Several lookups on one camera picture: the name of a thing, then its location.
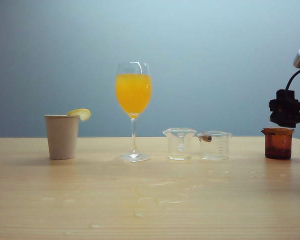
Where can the amber measuring cup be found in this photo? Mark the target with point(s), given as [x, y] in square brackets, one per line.
[277, 145]

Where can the clear measuring cup brown tag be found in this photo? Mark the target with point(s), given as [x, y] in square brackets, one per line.
[216, 147]

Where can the plain clear measuring cup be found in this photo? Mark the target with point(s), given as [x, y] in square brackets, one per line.
[179, 147]

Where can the beige paper cup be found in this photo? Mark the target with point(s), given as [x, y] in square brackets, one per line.
[62, 137]

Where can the stemmed wine glass with juice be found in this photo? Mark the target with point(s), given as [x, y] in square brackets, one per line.
[133, 92]

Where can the yellow lemon slice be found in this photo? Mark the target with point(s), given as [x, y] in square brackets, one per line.
[82, 113]

